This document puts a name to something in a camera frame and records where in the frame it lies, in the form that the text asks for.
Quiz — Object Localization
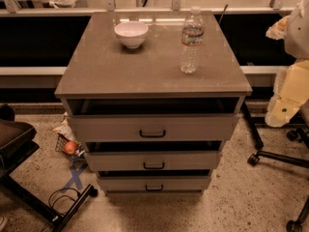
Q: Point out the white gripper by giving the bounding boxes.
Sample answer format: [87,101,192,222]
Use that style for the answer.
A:
[265,15,309,128]

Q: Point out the grey drawer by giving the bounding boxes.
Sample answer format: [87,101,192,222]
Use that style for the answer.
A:
[85,151,222,171]
[69,115,239,142]
[98,176,211,192]

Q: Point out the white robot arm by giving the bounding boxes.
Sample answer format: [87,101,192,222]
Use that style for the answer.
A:
[265,0,309,128]

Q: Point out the grey drawer cabinet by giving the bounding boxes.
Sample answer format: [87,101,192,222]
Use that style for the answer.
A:
[55,12,251,179]

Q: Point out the clear plastic water bottle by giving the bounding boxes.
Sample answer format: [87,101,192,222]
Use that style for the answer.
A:
[180,7,205,73]

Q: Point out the white ceramic bowl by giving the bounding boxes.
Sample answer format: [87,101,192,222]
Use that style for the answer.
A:
[114,21,149,49]

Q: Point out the crumpled snack bag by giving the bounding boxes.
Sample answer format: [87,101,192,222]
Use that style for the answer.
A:
[53,112,75,141]

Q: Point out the red apple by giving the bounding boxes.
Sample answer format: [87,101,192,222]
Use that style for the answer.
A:
[64,141,77,155]

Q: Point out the blue tape cross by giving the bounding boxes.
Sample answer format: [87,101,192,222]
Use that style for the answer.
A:
[64,163,88,190]

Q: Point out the black chair left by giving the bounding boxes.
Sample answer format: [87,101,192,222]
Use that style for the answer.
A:
[1,102,98,232]

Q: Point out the black wire basket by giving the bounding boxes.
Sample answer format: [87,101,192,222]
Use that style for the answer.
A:
[55,134,85,162]

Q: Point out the metal railing frame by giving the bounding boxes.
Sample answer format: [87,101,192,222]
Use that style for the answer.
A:
[0,0,309,17]

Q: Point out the black cable on floor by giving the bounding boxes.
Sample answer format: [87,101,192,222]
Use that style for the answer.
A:
[40,187,82,232]

